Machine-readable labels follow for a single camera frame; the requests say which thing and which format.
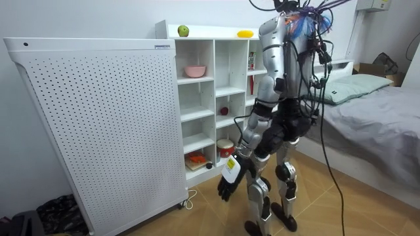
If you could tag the robot legs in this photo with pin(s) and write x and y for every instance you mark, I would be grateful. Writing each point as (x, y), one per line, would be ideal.
(257, 193)

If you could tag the grey bed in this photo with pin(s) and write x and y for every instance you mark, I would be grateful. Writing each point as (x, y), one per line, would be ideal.
(377, 124)

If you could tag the orange toy on wooden board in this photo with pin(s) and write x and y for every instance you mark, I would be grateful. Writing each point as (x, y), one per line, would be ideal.
(196, 159)

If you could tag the pale green pillow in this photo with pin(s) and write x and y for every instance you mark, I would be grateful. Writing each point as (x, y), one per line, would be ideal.
(348, 86)

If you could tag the pink bowl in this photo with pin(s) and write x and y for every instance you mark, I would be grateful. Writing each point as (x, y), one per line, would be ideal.
(195, 70)

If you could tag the black crumpled bag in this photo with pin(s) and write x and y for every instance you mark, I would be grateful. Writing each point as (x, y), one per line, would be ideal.
(62, 213)

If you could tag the yellow lemon soft toy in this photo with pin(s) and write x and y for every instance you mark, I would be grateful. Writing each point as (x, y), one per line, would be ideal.
(245, 33)

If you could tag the white shelf unit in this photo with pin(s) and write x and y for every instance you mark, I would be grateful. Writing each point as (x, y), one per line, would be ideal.
(229, 65)

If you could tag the white wall box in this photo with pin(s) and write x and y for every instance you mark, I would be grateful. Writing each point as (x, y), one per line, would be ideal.
(373, 4)

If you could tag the white perforated rolling cabinet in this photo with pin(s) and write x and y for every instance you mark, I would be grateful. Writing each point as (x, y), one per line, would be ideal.
(98, 131)

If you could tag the cardboard box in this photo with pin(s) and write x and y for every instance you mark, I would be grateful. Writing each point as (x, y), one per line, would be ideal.
(372, 69)

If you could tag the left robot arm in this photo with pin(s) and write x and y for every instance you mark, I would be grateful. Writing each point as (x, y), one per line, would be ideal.
(272, 42)

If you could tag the small red fruit soft toy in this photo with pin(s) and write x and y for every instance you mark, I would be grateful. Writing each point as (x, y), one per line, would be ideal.
(224, 110)

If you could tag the small black ball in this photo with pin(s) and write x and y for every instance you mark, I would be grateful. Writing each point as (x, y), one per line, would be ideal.
(209, 166)

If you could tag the green apple soft toy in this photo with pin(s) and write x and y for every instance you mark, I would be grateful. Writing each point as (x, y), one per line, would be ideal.
(183, 31)

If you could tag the red and green bottle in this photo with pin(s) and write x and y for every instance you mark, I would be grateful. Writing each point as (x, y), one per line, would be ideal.
(251, 60)

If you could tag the robot body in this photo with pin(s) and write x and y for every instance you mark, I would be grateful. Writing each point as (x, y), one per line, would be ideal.
(297, 75)

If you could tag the dark grey case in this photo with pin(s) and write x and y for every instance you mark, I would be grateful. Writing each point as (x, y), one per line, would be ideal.
(23, 224)

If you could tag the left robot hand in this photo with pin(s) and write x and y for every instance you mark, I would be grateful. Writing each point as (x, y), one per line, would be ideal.
(231, 170)

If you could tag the red and white pot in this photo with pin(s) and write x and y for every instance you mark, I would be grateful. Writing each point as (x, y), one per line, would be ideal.
(225, 148)

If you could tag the slim red object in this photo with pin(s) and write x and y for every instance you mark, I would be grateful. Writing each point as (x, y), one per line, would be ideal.
(251, 85)

